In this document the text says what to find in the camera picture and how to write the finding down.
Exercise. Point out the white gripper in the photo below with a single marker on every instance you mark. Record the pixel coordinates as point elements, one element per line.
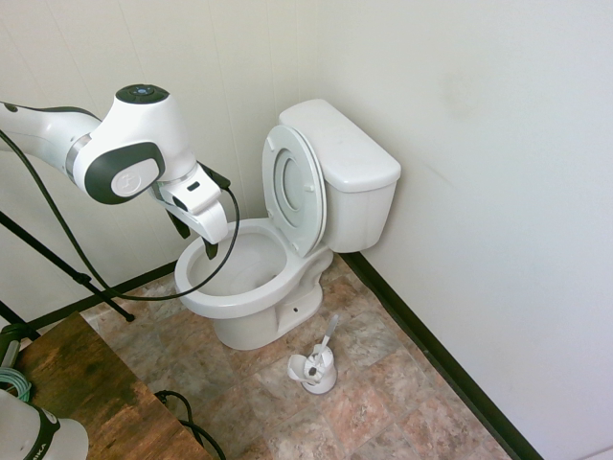
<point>201,211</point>

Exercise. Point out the white toilet brush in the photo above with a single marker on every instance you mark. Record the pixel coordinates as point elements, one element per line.
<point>328,335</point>

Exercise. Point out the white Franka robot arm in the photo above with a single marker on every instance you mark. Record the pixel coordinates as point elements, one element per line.
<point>134,124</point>

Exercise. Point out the white toilet bowl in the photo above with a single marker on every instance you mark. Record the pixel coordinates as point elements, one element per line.
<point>249,316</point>

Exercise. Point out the white toilet seat lid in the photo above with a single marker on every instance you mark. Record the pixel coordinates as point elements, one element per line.
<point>294,182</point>

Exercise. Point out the white toilet tank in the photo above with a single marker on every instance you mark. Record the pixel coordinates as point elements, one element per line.
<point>359,215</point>

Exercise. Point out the white toilet tank lid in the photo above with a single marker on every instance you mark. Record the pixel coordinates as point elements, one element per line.
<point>345,144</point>

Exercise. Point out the white toilet brush holder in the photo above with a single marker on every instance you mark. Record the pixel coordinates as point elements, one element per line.
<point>323,383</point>

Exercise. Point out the black baseboard strip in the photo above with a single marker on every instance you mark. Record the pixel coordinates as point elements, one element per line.
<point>431,345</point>
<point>143,278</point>

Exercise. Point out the brown wooden board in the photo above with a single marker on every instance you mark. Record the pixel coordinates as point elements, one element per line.
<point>96,383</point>

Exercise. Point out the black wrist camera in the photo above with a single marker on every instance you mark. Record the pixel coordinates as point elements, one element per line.
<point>218,176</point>

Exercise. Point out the black camera tripod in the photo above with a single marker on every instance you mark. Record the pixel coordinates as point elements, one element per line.
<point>57,261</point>

